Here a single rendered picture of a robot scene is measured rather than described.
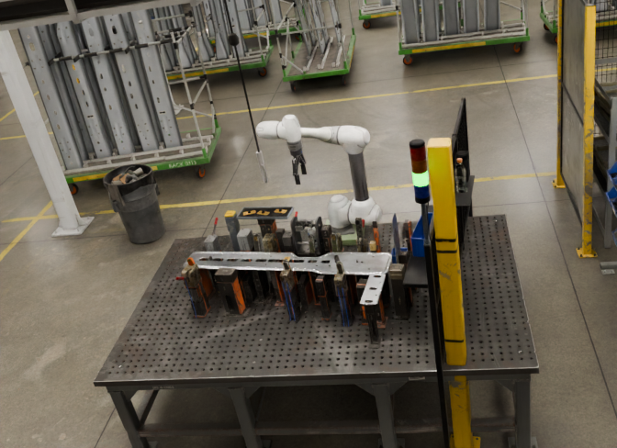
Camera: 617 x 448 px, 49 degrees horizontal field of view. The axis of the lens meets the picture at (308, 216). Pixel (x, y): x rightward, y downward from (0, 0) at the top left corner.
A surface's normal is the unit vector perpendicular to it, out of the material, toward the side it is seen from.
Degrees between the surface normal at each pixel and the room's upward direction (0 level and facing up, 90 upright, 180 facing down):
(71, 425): 0
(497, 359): 0
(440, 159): 90
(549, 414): 0
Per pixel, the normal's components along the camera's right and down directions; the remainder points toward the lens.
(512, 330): -0.17, -0.86
